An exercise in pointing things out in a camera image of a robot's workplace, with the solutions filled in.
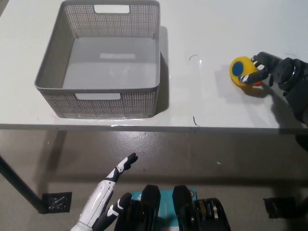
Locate white and black left hand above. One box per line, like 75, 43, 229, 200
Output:
71, 153, 138, 231

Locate black table leg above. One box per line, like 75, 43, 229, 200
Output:
0, 154, 47, 214

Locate black right hand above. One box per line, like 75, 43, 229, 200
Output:
238, 51, 285, 87

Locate yellow duck toy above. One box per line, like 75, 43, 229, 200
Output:
230, 57, 263, 90

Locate grey perforated plastic basket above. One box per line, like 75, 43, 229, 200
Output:
34, 0, 161, 118

